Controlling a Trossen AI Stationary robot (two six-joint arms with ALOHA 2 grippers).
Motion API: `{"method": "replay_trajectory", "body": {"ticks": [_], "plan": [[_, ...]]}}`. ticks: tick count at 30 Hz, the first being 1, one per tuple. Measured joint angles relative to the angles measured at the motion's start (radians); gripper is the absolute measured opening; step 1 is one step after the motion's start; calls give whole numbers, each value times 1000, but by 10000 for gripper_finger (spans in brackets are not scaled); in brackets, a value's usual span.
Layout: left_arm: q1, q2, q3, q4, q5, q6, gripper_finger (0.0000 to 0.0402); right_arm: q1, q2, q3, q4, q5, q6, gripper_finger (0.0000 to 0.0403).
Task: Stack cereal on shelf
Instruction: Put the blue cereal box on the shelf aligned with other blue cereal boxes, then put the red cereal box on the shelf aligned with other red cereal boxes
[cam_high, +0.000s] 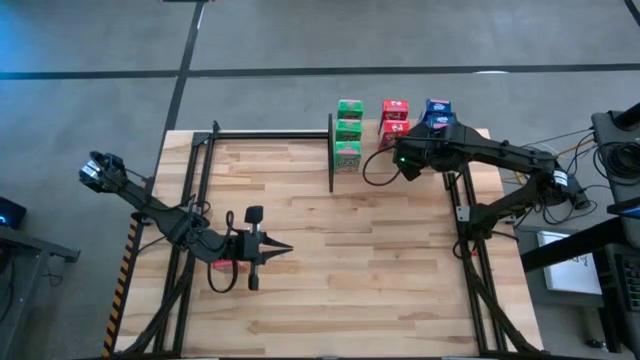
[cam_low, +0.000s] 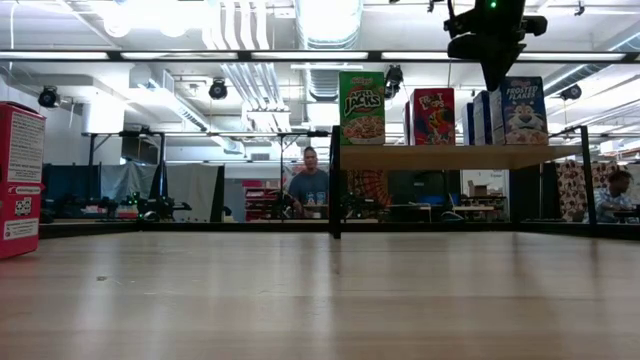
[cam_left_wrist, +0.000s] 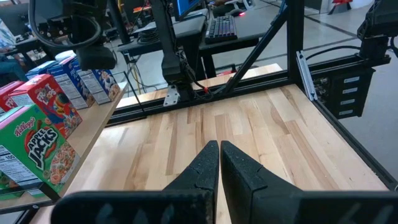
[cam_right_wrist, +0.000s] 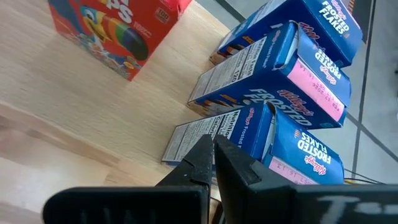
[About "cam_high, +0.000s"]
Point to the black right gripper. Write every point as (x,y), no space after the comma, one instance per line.
(420,150)

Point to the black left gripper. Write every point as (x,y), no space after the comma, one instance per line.
(250,247)

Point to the red Froot Loops cereal box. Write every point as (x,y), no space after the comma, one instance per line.
(225,266)
(394,130)
(395,109)

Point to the blue Frosted Flakes cereal box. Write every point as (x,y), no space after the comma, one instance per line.
(440,120)
(438,106)

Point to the green Apple Jacks cereal box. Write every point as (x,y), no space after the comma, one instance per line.
(350,109)
(347,157)
(348,131)

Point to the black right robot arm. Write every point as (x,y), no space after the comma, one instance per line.
(500,147)

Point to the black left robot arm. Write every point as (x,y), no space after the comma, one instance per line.
(165,220)

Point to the wooden shelf with black brackets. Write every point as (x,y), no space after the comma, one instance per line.
(371,160)

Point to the black power adapter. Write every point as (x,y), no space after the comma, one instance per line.
(579,197)

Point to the black desk beam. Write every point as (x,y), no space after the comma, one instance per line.
(575,245)

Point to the white board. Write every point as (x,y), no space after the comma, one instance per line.
(570,272)

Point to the dark grey side desk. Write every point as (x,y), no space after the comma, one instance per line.
(30,250)

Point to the black keyboard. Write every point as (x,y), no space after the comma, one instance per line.
(631,282)

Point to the black device with blue light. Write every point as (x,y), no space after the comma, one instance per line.
(10,212)

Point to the silver corner bracket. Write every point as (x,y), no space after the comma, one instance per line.
(462,213)

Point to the black aluminium table frame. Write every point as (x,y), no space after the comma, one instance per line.
(270,135)

